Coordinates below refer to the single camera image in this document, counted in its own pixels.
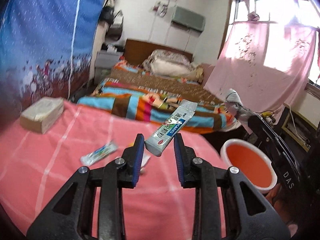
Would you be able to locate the cream floral pillow pile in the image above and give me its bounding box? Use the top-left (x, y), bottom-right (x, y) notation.
top-left (141, 49), bottom-right (204, 84)

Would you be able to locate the blue dotted fabric wardrobe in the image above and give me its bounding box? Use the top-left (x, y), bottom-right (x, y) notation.
top-left (1, 0), bottom-right (105, 122)

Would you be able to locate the grey bedside drawer cabinet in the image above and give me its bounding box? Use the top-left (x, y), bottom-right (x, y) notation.
top-left (94, 50), bottom-right (123, 85)

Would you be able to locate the pink window curtain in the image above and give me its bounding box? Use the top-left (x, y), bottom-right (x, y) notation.
top-left (203, 0), bottom-right (320, 116)

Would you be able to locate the white paper packet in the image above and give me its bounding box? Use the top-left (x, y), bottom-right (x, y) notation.
top-left (140, 153), bottom-right (151, 174)

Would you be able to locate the orange plastic bucket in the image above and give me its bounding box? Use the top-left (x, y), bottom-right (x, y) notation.
top-left (220, 139), bottom-right (277, 194)

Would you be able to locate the white medicine sachet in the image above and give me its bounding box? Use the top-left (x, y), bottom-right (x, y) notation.
top-left (145, 100), bottom-right (197, 157)

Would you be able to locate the grey wrapper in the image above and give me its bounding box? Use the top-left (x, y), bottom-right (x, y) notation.
top-left (224, 89), bottom-right (253, 134)

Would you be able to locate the pink checked table cloth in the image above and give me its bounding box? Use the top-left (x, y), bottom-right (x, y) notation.
top-left (0, 100), bottom-right (228, 240)

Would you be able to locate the colourful striped bed quilt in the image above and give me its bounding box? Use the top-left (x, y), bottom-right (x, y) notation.
top-left (78, 60), bottom-right (240, 134)

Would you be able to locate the brown hanging handbag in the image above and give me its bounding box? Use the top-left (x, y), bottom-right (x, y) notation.
top-left (106, 10), bottom-right (124, 41)

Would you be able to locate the right hand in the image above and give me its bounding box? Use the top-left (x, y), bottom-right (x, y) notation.
top-left (265, 184), bottom-right (298, 237)

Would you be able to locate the brown tissue box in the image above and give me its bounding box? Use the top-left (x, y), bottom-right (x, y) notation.
top-left (19, 96), bottom-right (64, 134)

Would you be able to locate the small white green sachet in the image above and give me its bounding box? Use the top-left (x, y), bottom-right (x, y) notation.
top-left (80, 141), bottom-right (118, 166)

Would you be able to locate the green wall-mounted cabinet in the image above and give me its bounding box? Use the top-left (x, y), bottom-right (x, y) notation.
top-left (171, 6), bottom-right (206, 32)

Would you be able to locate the dark wooden headboard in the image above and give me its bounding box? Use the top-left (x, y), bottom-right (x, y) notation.
top-left (123, 39), bottom-right (193, 66)

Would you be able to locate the black hanging bag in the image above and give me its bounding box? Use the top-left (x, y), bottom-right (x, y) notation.
top-left (99, 0), bottom-right (114, 25)

